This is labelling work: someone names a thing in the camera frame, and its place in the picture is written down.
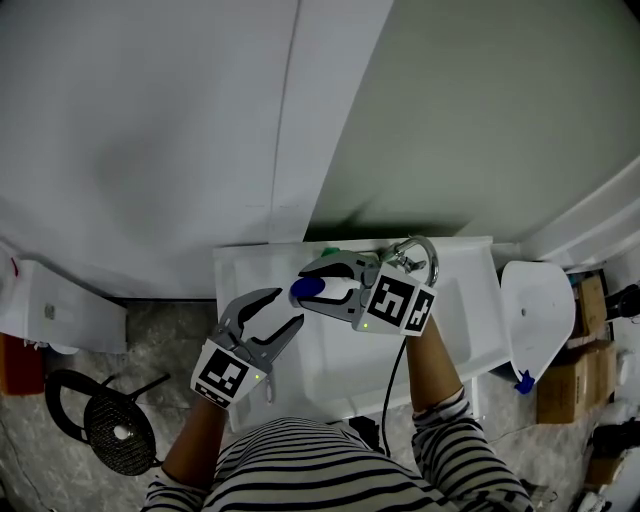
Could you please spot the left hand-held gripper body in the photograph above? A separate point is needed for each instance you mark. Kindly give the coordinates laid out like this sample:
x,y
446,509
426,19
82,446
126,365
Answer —
x,y
225,375

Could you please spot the large cardboard box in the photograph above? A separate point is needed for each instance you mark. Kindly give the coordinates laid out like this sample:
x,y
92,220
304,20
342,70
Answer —
x,y
570,385

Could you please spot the black waist pouch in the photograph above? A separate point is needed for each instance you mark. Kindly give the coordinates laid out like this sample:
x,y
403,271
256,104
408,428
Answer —
x,y
365,432

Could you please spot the blue plastic fitting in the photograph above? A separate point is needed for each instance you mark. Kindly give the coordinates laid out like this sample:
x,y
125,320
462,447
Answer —
x,y
525,382

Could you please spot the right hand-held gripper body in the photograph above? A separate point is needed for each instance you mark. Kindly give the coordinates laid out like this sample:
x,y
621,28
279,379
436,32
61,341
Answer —
x,y
390,305

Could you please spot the orange box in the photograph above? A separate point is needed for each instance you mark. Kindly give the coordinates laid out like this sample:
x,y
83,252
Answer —
x,y
20,365

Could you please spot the chrome faucet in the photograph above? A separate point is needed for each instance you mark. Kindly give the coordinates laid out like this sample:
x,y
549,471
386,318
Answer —
x,y
434,267

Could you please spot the person in striped shirt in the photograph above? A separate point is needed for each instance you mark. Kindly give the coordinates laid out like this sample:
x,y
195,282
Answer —
x,y
325,470

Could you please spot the person's right forearm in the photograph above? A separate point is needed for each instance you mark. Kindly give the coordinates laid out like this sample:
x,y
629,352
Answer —
x,y
430,370

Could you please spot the black device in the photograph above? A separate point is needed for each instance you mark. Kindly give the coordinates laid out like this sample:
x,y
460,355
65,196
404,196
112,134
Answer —
x,y
622,300

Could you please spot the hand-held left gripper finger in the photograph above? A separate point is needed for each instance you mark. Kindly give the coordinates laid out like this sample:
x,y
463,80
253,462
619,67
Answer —
x,y
240,310
280,337

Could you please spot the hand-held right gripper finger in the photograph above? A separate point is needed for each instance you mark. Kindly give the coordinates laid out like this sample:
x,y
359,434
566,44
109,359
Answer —
x,y
340,261
330,309

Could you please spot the white sink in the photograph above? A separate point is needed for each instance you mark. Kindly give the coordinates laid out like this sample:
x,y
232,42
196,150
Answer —
x,y
440,320

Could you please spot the blue cup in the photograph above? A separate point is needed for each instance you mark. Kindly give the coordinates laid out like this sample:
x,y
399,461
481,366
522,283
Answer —
x,y
307,288

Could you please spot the white loose ceramic basin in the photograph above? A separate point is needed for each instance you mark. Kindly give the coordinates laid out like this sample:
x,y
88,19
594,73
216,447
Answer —
x,y
537,320

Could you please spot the white box unit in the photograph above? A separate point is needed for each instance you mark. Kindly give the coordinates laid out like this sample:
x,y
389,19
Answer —
x,y
75,310

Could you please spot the person's left forearm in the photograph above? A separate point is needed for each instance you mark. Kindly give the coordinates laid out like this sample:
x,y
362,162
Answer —
x,y
197,445

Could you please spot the black mesh stool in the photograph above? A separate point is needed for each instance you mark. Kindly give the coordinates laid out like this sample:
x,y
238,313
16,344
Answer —
x,y
107,425

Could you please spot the small cardboard box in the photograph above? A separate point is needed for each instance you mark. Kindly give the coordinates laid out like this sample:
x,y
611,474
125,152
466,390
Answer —
x,y
592,305

